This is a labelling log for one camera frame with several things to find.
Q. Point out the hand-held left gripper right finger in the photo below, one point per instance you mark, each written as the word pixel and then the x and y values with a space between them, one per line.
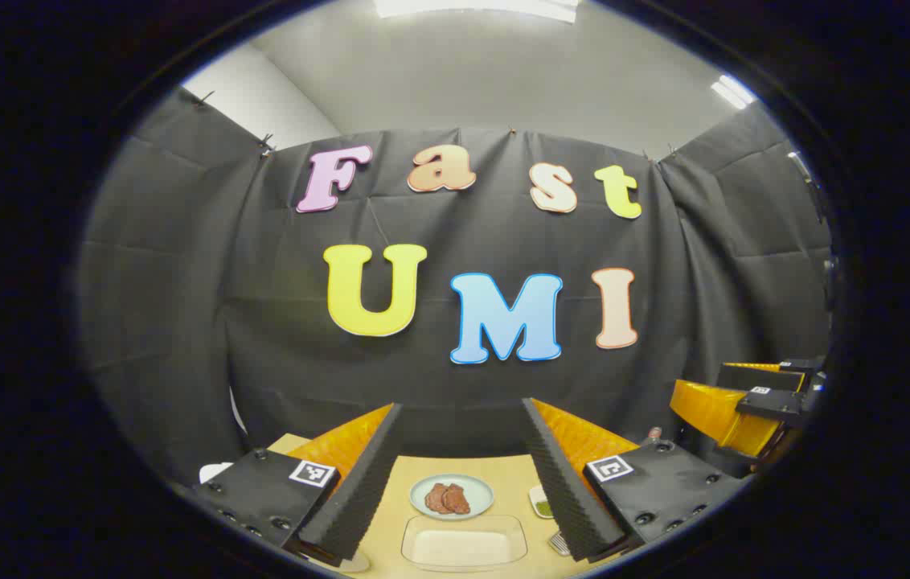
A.
pixel 563 498

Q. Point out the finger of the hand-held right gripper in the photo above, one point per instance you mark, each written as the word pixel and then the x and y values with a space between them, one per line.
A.
pixel 712 410
pixel 752 375

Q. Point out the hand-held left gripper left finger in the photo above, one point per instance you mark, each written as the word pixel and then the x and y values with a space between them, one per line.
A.
pixel 358 498

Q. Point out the clear square chopstick holder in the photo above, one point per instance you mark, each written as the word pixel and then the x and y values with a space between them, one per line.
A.
pixel 559 544

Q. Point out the clear tray of rice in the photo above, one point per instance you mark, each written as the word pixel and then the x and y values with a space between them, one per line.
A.
pixel 463 547

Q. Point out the white rice cooker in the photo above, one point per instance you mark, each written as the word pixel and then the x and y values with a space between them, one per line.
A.
pixel 215 472

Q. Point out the white dish of green powder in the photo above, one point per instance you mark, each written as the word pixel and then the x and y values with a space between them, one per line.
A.
pixel 542 505

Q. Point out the pale green plate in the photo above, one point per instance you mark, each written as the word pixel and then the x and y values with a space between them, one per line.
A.
pixel 481 490

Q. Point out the brown meat slices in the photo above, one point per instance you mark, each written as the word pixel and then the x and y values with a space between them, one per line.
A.
pixel 447 498

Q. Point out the black backdrop cloth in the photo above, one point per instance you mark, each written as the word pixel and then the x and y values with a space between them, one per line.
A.
pixel 455 386

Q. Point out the ceiling light panel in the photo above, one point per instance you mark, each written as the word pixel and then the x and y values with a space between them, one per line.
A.
pixel 732 91

